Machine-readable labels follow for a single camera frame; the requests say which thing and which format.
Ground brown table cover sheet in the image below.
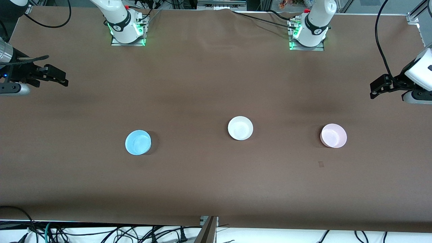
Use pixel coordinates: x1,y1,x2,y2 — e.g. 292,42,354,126
0,6,432,233

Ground pink bowl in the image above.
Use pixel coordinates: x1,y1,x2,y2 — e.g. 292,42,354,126
320,124,347,149

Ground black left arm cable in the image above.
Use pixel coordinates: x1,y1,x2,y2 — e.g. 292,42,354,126
375,0,394,81

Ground metal support post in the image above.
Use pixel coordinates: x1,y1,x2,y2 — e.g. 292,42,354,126
194,216,219,243

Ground blue bowl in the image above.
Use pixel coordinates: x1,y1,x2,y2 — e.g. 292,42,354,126
125,130,152,156

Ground black cable to base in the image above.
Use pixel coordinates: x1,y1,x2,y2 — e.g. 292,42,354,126
231,9,301,31

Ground grey metal frame piece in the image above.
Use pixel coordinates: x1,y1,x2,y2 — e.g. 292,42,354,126
197,0,247,10

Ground black looped floor cable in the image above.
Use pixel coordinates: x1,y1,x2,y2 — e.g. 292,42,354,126
0,205,39,243

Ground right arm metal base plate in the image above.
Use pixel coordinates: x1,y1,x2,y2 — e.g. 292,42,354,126
111,13,150,47

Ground white bowl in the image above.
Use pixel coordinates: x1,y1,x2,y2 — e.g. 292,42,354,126
227,116,254,141

